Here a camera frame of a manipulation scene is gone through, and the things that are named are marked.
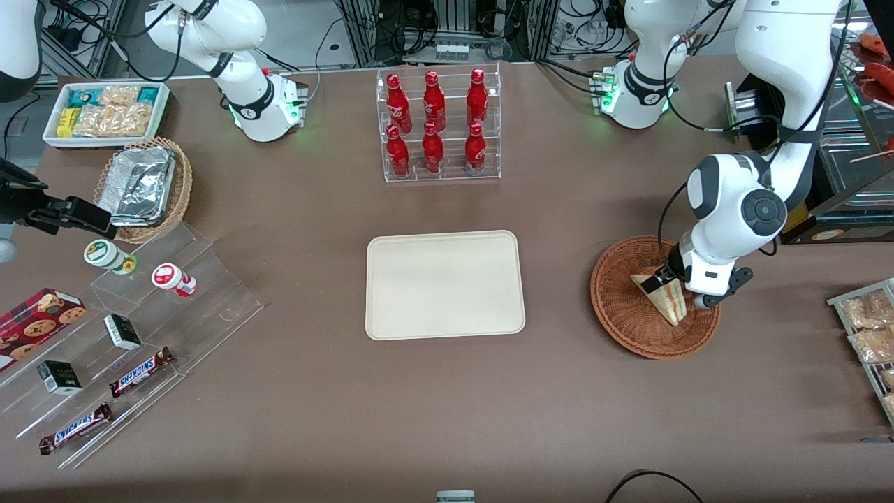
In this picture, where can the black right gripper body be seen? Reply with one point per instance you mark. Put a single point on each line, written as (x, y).
(21, 204)

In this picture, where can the triangular sandwich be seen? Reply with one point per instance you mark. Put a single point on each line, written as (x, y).
(667, 307)

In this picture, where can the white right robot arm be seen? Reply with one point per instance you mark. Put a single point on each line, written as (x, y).
(244, 98)

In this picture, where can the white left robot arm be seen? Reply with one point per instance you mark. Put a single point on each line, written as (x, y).
(740, 202)

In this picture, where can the round brown wicker basket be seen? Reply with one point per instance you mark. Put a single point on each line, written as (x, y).
(621, 307)

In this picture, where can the tray of packaged crackers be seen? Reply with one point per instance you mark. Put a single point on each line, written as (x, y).
(866, 370)

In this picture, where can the light wicker basket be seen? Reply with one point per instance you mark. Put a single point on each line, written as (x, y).
(181, 188)

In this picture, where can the beige plastic tray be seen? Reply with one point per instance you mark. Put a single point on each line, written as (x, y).
(444, 285)

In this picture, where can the red cookie box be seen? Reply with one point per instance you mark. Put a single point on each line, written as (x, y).
(35, 325)

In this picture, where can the yellow snack packet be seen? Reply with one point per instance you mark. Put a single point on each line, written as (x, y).
(66, 122)

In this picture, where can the green lid yogurt cup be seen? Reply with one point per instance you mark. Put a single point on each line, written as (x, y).
(105, 254)

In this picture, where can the teal snack packet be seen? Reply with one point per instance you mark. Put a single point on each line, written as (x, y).
(147, 95)
(81, 98)

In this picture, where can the aluminium foil container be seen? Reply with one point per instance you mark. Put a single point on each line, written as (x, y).
(136, 185)

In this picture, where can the large clear cracker bag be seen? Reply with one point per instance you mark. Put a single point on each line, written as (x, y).
(112, 120)

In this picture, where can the black food warmer machine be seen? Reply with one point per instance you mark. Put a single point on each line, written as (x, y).
(838, 227)

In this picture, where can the small black box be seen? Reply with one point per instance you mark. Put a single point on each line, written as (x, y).
(59, 377)
(122, 332)

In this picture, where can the clear fried snack bag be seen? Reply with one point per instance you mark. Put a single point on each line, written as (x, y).
(873, 345)
(869, 309)
(888, 378)

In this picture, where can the small clear cracker bag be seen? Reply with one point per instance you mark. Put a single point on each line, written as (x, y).
(119, 95)

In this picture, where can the steel warmer pan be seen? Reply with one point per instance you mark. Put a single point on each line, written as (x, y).
(846, 115)
(855, 181)

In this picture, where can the red lid yogurt cup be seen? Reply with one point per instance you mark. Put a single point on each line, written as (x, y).
(169, 277)

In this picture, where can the white snack bin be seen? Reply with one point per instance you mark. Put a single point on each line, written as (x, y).
(162, 112)

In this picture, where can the Snickers bar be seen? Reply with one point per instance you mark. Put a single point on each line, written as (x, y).
(140, 372)
(75, 428)

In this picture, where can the clear acrylic stepped stand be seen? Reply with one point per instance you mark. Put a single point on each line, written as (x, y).
(209, 314)

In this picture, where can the red sausage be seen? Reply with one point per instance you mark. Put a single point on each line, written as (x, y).
(881, 73)

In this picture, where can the red cola bottle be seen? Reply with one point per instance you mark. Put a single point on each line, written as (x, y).
(477, 98)
(432, 150)
(434, 101)
(398, 105)
(398, 154)
(475, 150)

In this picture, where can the clear acrylic bottle rack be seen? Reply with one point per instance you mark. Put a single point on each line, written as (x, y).
(450, 157)

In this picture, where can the small grey device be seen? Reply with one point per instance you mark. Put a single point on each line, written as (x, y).
(455, 497)

